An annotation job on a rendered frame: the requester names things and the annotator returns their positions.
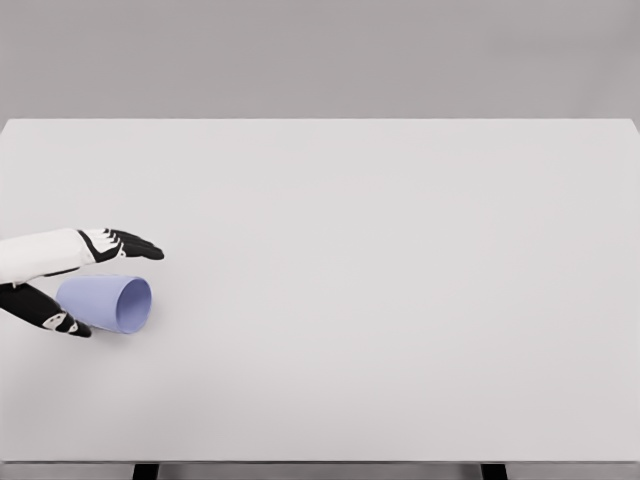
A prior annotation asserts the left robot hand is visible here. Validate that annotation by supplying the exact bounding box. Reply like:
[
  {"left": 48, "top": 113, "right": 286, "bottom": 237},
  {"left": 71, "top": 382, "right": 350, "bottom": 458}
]
[{"left": 0, "top": 227, "right": 166, "bottom": 339}]

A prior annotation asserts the lavender blue cup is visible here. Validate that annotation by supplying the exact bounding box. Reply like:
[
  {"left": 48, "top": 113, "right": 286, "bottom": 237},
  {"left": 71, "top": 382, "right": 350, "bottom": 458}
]
[{"left": 55, "top": 273, "right": 153, "bottom": 336}]

